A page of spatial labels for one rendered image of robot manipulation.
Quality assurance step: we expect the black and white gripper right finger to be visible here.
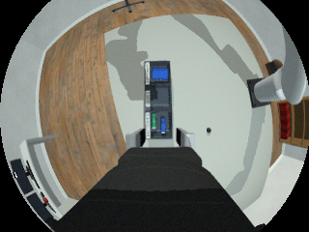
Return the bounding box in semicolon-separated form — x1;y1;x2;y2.
176;128;195;150

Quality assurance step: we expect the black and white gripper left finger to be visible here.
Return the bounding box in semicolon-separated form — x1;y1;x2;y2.
126;129;146;150

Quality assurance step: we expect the black three-compartment bin rack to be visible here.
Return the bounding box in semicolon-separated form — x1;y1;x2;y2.
144;61;173;139

